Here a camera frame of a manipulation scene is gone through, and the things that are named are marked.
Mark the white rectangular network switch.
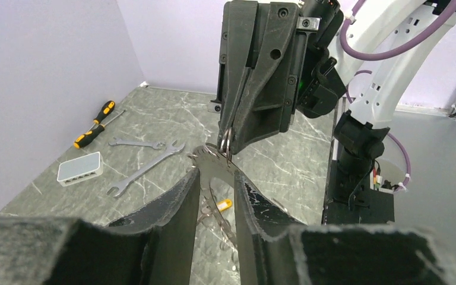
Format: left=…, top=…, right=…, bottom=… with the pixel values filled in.
left=56, top=151, right=104, bottom=187

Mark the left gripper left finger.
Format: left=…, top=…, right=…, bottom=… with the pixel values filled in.
left=108, top=169, right=200, bottom=284

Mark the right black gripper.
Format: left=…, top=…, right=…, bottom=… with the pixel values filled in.
left=216, top=1, right=346, bottom=154

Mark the silver toothed key organizer ring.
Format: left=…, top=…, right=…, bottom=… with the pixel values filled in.
left=188, top=143, right=288, bottom=252

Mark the near yellow-black screwdriver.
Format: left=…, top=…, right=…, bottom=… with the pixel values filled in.
left=74, top=122, right=105, bottom=149

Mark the key with yellow tag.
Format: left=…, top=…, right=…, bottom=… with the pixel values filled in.
left=201, top=199, right=233, bottom=216

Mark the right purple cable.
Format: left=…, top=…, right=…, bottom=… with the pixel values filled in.
left=338, top=0, right=456, bottom=194

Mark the small silver open-end wrench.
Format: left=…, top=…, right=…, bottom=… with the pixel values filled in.
left=108, top=137, right=166, bottom=150

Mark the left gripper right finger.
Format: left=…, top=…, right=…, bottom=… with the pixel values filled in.
left=234, top=171, right=304, bottom=284

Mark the far yellow-black screwdriver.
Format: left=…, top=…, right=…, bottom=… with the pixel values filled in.
left=90, top=100, right=116, bottom=129

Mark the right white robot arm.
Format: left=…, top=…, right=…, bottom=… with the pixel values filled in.
left=216, top=1, right=456, bottom=161

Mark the yellow-black screwdriver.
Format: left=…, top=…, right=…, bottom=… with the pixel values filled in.
left=90, top=100, right=116, bottom=129
left=74, top=122, right=105, bottom=149

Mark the large silver open-end wrench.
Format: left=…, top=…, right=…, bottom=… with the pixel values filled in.
left=106, top=140, right=186, bottom=198

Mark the small silver split ring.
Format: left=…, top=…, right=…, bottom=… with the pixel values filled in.
left=219, top=126, right=233, bottom=162

